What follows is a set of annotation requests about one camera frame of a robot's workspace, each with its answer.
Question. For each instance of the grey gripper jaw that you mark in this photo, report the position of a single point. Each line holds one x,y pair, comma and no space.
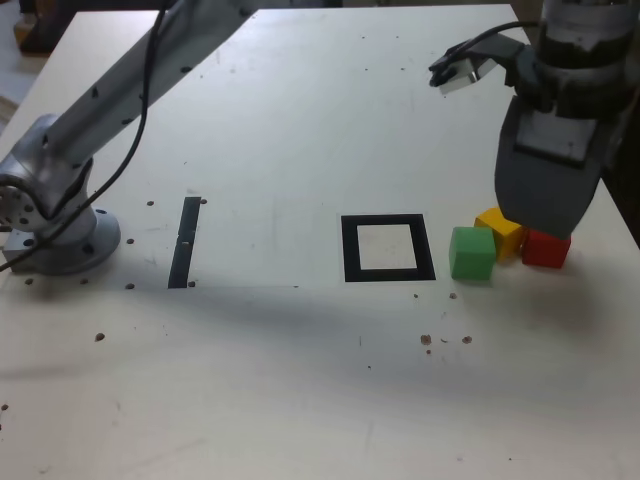
545,200

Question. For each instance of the red cube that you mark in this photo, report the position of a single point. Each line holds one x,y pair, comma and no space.
545,252

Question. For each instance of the yellow cube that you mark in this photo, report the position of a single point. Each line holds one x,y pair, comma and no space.
505,245

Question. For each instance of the green cube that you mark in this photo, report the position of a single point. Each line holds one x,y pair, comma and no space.
472,257

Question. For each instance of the black tape square outline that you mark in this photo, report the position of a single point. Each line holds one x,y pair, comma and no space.
351,250

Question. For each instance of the dark furniture piece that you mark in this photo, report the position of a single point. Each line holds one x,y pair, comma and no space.
631,150

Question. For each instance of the black tape strip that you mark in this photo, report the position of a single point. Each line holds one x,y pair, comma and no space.
182,250

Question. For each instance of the brown wooden furniture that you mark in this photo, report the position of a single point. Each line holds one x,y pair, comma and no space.
35,42

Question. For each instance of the small grey gripper camera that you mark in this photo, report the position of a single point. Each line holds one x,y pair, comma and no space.
480,60

